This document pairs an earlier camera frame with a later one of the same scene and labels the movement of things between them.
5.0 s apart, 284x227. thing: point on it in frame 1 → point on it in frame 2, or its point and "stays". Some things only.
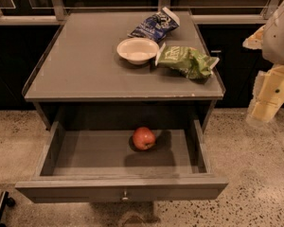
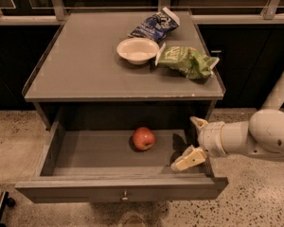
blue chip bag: [156, 26] stays
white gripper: [279, 40] → [210, 137]
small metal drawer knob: [125, 198] stays
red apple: [143, 138] stays
